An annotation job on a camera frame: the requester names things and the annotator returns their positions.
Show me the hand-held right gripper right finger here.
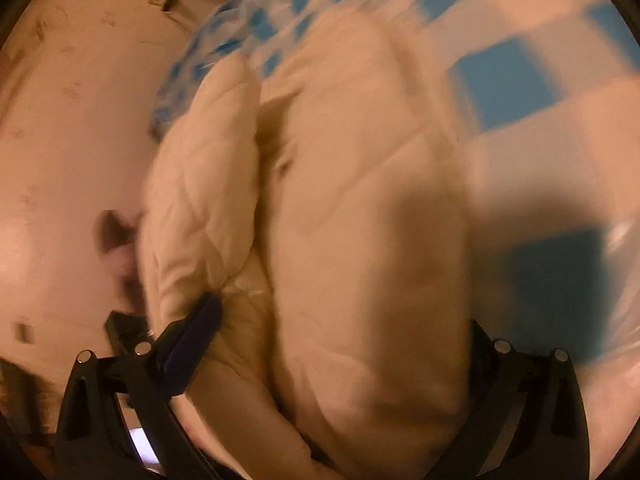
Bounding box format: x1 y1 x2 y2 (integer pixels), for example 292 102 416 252
467 320 591 480

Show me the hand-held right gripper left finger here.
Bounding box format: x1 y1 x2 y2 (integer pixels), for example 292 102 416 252
54 292 223 480

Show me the white quilted jacket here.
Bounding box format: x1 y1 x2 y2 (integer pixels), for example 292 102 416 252
137 12 478 480

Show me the blue white checked plastic sheet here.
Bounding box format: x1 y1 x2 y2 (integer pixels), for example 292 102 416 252
150 0 640 376

